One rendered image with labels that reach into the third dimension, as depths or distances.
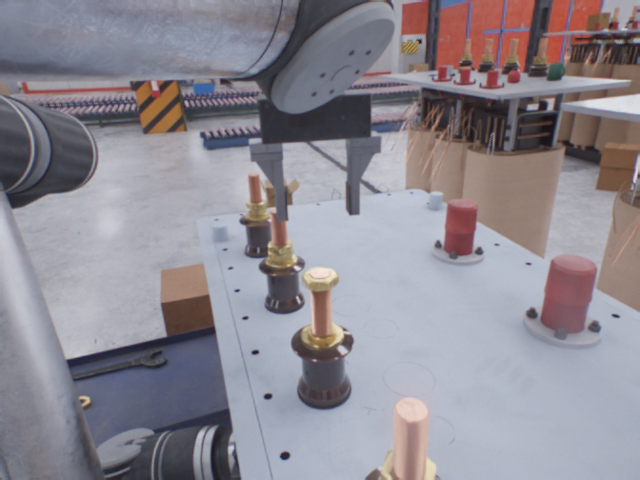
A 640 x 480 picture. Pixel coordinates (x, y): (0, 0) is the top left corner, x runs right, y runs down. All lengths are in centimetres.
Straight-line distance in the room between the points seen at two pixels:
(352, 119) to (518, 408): 48
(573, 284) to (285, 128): 56
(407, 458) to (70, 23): 40
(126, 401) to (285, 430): 95
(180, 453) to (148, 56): 71
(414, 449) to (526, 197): 287
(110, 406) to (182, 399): 21
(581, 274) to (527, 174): 233
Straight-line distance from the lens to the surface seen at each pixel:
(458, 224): 113
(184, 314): 199
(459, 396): 77
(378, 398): 75
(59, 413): 73
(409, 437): 44
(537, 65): 360
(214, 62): 27
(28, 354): 71
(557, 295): 91
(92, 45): 22
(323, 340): 68
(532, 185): 325
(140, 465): 90
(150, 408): 155
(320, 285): 63
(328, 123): 56
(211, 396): 153
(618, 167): 654
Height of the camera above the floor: 187
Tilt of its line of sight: 24 degrees down
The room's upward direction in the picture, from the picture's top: 2 degrees counter-clockwise
